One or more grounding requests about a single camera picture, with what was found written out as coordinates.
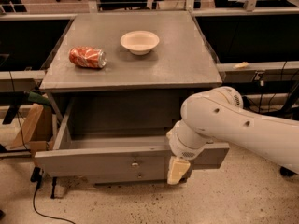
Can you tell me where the crushed orange soda can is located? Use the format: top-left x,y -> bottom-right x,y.
69,47 -> 107,69

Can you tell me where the grey drawer cabinet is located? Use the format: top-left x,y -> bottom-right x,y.
39,10 -> 223,185

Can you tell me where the grey top drawer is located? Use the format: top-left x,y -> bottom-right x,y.
34,97 -> 231,179

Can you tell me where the small cream scrap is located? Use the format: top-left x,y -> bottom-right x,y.
233,62 -> 249,69

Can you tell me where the brown cardboard box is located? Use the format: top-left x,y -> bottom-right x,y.
10,104 -> 53,156

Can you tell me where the grey bottom drawer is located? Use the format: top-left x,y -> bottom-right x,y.
83,171 -> 171,185

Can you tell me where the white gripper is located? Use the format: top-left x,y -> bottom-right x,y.
167,133 -> 208,185

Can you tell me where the green handled tool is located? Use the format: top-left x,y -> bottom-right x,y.
25,91 -> 50,106

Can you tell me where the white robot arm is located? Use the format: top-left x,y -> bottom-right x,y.
167,87 -> 299,185

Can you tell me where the black floor cable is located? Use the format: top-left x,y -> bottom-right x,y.
32,177 -> 77,224

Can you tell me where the grey drawer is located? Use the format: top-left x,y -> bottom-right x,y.
83,171 -> 171,185
34,97 -> 231,179

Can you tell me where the metal tripod leg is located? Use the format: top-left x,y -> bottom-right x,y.
50,177 -> 57,199

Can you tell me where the white paper bowl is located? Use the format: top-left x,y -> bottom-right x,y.
121,31 -> 160,55

